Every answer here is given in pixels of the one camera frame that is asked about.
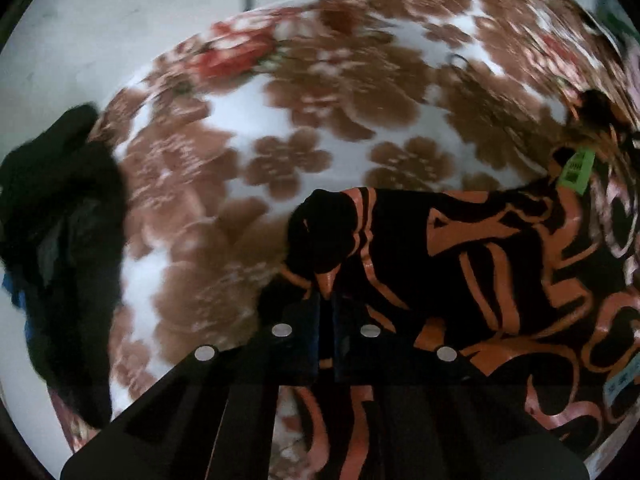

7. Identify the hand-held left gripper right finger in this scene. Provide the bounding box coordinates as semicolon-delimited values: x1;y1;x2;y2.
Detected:
331;291;589;480

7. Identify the black cloth pile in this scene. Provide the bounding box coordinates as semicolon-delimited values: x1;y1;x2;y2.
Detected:
0;102;129;429

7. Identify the brown floral blanket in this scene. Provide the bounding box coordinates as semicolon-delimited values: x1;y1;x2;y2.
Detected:
60;0;640;480

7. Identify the black garment with orange print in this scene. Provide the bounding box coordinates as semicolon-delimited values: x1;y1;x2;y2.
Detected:
270;125;640;480

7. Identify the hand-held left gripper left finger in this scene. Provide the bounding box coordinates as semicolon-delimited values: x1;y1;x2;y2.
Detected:
60;284;322;480

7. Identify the green paper tag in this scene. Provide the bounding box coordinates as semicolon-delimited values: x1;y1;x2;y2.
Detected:
557;147;597;195

